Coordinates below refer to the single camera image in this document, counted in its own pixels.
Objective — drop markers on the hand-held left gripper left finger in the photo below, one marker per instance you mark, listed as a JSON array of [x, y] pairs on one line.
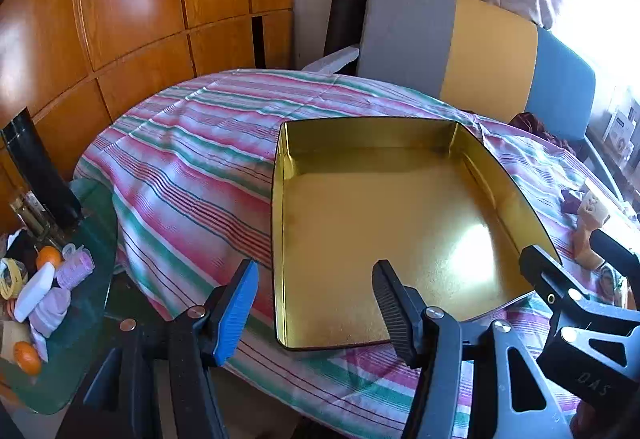
[[235, 314]]

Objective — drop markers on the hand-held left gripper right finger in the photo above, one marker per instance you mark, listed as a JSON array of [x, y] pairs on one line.
[[392, 314]]

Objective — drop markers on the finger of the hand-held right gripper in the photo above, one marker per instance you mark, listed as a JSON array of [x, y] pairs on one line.
[[612, 249], [542, 269]]

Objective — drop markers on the purple snack packet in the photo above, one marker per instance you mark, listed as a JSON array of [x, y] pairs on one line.
[[571, 201]]

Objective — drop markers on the gold metal tin box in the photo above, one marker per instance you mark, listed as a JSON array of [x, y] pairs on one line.
[[375, 229]]

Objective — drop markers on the tan figure toy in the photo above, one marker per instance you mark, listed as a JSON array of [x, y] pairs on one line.
[[590, 211]]

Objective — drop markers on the white product box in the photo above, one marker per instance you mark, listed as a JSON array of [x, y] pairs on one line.
[[620, 129]]

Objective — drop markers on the dark red cloth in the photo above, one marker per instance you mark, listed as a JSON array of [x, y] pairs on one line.
[[535, 124]]

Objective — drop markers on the green glass side table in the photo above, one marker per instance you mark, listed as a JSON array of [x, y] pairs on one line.
[[85, 319]]

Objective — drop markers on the purple hair roller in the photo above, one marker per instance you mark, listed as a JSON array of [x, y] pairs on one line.
[[75, 269]]

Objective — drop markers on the striped tablecloth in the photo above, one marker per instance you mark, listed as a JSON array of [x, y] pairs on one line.
[[200, 144]]

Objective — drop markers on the lilac knit cloth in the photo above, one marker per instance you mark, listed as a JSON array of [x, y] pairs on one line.
[[50, 311]]

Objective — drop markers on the orange fruit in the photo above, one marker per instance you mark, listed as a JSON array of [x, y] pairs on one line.
[[49, 257], [26, 357]]

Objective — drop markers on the white plastic bottle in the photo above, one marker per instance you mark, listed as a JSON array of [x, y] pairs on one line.
[[34, 291]]

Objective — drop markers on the yellow rubber bands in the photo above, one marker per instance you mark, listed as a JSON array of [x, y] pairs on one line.
[[12, 279]]

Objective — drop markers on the grey yellow blue chair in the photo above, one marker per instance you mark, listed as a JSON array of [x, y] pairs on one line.
[[490, 49]]

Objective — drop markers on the clear glass jar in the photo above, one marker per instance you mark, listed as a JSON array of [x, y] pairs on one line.
[[30, 214]]

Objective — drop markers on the black rolled mat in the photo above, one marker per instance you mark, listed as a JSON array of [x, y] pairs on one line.
[[350, 4]]

